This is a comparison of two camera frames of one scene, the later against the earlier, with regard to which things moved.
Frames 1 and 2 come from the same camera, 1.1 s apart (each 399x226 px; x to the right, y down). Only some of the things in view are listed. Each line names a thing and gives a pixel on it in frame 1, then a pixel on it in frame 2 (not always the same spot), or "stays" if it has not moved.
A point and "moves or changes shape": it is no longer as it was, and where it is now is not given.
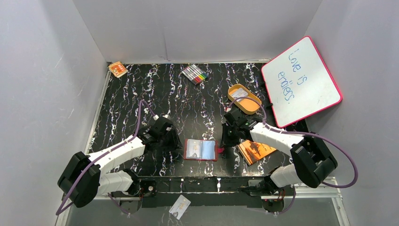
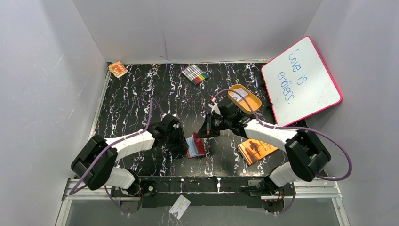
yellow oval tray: x=248 y=105 stays
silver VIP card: x=179 y=206 stays
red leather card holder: x=201 y=149 moves or changes shape
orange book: x=252 y=151 stays
